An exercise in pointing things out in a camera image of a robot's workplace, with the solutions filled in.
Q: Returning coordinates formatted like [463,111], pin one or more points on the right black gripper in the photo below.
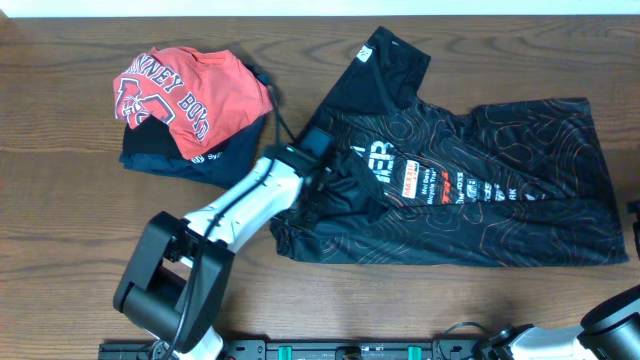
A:
[636,206]

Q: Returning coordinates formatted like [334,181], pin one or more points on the black orange-lined jersey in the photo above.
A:
[520,184]

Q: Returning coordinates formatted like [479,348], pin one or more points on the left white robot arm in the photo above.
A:
[175,280]

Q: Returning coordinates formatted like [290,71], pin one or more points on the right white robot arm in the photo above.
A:
[575,335]

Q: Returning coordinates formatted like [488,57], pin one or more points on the navy folded shirt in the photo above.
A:
[223,165]

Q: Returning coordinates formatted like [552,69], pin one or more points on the orange printed t-shirt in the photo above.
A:
[202,98]

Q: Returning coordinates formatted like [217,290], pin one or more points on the black folded shirt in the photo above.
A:
[150,137]

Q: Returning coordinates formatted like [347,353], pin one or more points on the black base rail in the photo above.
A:
[440,349]

